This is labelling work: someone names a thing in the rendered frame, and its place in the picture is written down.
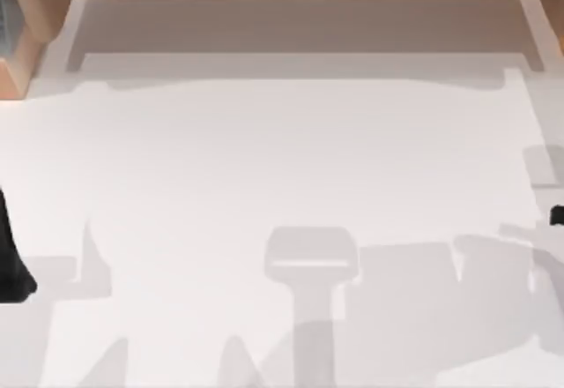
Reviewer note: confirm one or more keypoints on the small black object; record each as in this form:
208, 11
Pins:
558, 216

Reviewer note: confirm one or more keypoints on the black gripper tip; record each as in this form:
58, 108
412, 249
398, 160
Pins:
13, 269

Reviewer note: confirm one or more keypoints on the wooden cupboard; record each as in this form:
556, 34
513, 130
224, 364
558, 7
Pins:
22, 48

